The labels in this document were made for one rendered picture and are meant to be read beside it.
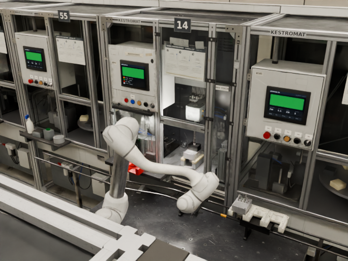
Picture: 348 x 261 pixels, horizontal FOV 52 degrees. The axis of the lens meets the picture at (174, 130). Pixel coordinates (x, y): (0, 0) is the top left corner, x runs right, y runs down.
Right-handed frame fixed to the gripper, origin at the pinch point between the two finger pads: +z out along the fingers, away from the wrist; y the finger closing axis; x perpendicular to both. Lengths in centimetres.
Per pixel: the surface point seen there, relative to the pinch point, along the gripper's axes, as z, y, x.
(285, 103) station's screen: -28, 80, -16
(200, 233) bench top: 7.5, -17.3, -6.2
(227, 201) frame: 24.6, 9.7, -6.4
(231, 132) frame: -8, 52, 9
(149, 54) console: -31, 68, 81
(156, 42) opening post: -34, 78, 79
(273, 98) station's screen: -29, 80, -9
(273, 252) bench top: 10, 0, -52
